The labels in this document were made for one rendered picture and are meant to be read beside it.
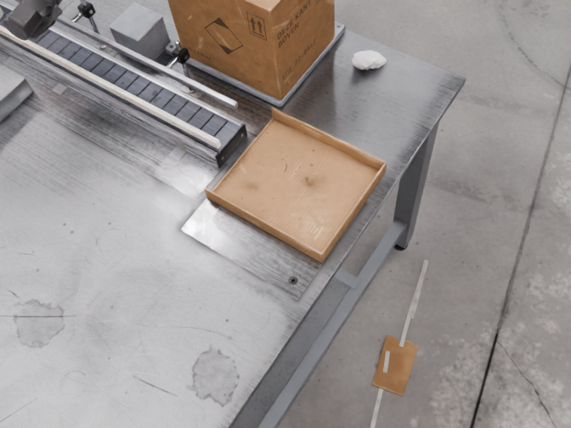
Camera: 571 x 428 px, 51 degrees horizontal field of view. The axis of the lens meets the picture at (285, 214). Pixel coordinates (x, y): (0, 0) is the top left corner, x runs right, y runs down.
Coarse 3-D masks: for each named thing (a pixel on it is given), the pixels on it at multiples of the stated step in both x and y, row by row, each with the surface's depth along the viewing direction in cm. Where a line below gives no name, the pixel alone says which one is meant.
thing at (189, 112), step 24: (0, 24) 158; (24, 48) 153; (48, 48) 152; (72, 48) 152; (72, 72) 148; (96, 72) 147; (120, 72) 146; (144, 96) 142; (168, 96) 141; (192, 120) 137; (216, 120) 137
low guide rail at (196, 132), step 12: (12, 36) 151; (36, 48) 148; (60, 60) 145; (84, 72) 142; (96, 84) 143; (108, 84) 140; (120, 96) 140; (132, 96) 138; (144, 108) 137; (156, 108) 135; (168, 120) 134; (180, 120) 133; (192, 132) 132; (204, 132) 131; (216, 144) 130
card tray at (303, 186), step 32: (288, 128) 140; (256, 160) 136; (288, 160) 135; (320, 160) 135; (352, 160) 134; (224, 192) 132; (256, 192) 132; (288, 192) 131; (320, 192) 131; (352, 192) 130; (256, 224) 127; (288, 224) 127; (320, 224) 127; (320, 256) 120
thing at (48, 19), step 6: (54, 12) 142; (60, 12) 143; (42, 18) 136; (48, 18) 138; (54, 18) 142; (42, 24) 139; (48, 24) 141; (36, 30) 139; (42, 30) 140; (36, 36) 139
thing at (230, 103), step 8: (16, 0) 152; (64, 24) 146; (72, 24) 144; (80, 32) 144; (88, 32) 142; (96, 40) 142; (104, 40) 141; (112, 48) 141; (120, 48) 139; (128, 56) 139; (136, 56) 137; (144, 64) 137; (152, 64) 136; (168, 72) 134; (176, 72) 134; (176, 80) 134; (184, 80) 133; (192, 80) 132; (200, 88) 131; (208, 88) 131; (208, 96) 131; (216, 96) 130; (224, 96) 129; (232, 104) 128
